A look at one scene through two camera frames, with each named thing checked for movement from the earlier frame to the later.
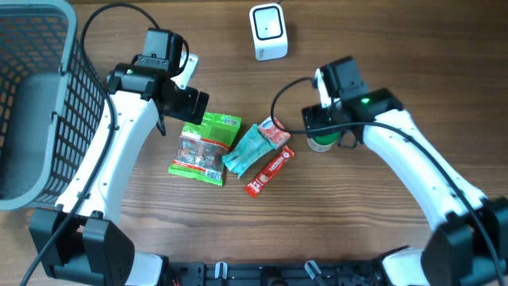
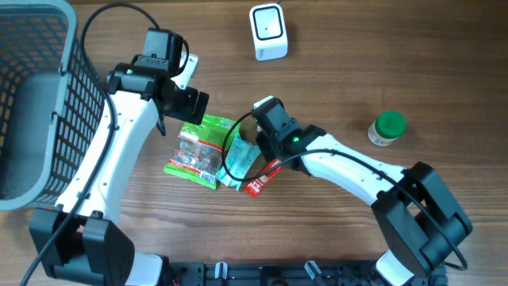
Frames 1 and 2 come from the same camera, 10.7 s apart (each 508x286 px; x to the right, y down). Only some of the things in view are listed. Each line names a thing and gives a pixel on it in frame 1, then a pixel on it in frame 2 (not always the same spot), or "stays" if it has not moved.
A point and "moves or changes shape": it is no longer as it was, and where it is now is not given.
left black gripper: [191, 95] stays
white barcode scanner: [269, 32] stays
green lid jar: [322, 142] moves or changes shape
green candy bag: [202, 148] stays
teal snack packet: [251, 147] moves or changes shape
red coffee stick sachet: [253, 188] stays
